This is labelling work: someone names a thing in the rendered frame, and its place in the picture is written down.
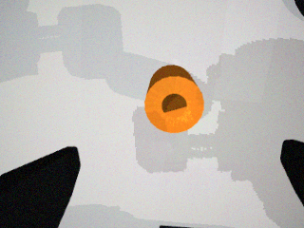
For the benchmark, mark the orange knob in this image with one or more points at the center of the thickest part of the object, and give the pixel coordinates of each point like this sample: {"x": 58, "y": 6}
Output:
{"x": 173, "y": 102}

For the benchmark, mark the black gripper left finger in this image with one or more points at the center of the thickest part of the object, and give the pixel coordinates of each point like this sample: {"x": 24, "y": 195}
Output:
{"x": 36, "y": 195}

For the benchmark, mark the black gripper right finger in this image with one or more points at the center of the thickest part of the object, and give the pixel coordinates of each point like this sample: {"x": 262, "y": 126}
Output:
{"x": 292, "y": 158}

